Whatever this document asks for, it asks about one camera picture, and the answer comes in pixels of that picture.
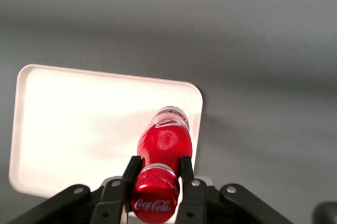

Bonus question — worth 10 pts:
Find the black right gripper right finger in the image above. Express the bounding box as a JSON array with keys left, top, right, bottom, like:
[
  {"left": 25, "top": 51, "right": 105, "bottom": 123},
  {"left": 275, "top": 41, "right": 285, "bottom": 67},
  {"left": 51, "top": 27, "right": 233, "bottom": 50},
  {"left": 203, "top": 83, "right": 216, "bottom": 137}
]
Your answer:
[{"left": 175, "top": 156, "right": 293, "bottom": 224}]

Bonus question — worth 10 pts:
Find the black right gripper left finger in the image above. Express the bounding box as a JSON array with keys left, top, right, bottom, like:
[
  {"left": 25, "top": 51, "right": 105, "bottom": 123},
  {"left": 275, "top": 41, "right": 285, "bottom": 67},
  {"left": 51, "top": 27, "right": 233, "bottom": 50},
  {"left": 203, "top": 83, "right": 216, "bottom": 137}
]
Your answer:
[{"left": 10, "top": 155, "right": 143, "bottom": 224}]

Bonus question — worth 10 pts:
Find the red coke bottle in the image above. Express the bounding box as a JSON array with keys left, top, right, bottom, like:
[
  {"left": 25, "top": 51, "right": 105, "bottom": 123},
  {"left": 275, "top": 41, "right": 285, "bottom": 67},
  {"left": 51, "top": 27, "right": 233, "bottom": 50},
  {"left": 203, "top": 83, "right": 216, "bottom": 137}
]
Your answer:
[{"left": 131, "top": 106, "right": 193, "bottom": 224}]

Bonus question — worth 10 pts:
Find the white rectangular tray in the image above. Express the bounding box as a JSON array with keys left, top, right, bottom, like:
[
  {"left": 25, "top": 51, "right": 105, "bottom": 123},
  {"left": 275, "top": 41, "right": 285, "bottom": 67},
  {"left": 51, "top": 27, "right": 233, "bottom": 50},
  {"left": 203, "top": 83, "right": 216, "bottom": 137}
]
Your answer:
[{"left": 8, "top": 63, "right": 205, "bottom": 201}]

